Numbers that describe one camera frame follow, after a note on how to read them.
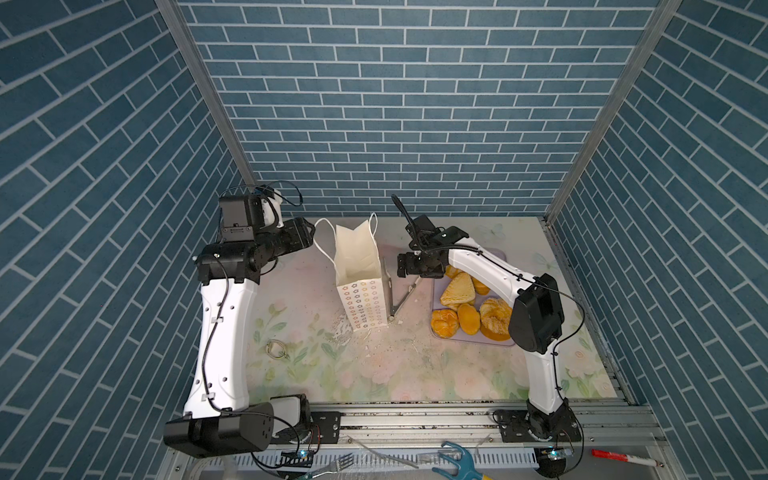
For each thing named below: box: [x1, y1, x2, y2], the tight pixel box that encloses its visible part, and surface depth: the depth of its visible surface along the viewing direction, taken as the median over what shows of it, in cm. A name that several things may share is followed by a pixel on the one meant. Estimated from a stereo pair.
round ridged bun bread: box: [431, 309, 459, 339], surface depth 90 cm
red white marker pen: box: [591, 449, 664, 468], surface depth 71 cm
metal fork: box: [312, 452, 354, 479], surface depth 71 cm
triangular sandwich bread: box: [440, 272, 476, 311], surface depth 93 cm
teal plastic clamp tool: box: [432, 441, 484, 480], surface depth 69 cm
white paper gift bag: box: [314, 212, 388, 332], surface depth 80 cm
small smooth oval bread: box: [457, 303, 481, 335], surface depth 91 cm
